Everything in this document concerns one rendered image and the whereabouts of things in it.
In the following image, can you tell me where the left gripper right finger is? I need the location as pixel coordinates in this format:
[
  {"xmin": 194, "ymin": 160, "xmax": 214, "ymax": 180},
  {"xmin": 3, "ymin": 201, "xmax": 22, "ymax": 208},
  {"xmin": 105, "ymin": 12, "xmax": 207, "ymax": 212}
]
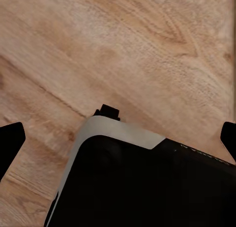
[{"xmin": 220, "ymin": 122, "xmax": 236, "ymax": 161}]

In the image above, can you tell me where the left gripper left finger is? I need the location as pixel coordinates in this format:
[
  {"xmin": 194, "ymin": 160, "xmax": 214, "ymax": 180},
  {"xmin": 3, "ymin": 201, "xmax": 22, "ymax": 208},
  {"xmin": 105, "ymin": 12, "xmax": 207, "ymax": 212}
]
[{"xmin": 0, "ymin": 122, "xmax": 26, "ymax": 181}]

